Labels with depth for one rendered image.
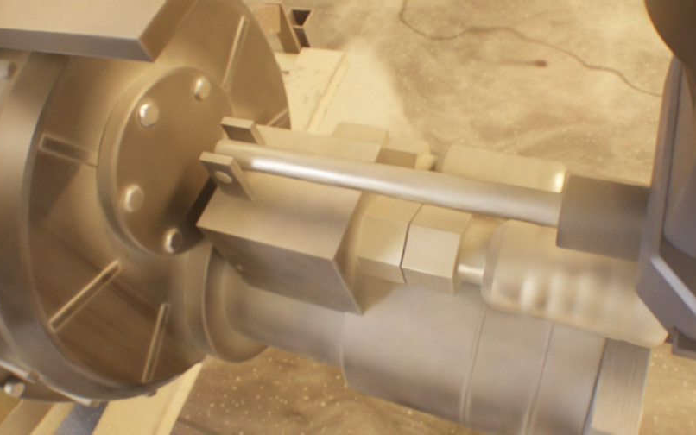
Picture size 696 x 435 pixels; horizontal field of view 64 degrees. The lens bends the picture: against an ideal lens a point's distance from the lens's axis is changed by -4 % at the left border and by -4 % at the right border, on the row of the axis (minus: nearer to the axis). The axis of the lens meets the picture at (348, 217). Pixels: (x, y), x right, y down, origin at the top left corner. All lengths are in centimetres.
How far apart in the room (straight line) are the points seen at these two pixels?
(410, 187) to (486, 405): 14
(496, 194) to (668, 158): 8
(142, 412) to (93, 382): 86
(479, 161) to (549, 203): 16
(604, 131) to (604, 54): 27
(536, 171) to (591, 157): 111
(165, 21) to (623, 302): 22
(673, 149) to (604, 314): 11
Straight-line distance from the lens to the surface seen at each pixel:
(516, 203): 24
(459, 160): 40
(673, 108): 21
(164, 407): 119
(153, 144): 32
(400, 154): 41
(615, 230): 23
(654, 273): 18
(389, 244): 29
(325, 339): 36
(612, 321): 28
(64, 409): 142
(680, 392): 128
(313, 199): 29
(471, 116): 158
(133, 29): 22
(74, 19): 24
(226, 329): 41
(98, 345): 34
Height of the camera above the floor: 119
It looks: 55 degrees down
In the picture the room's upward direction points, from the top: 23 degrees counter-clockwise
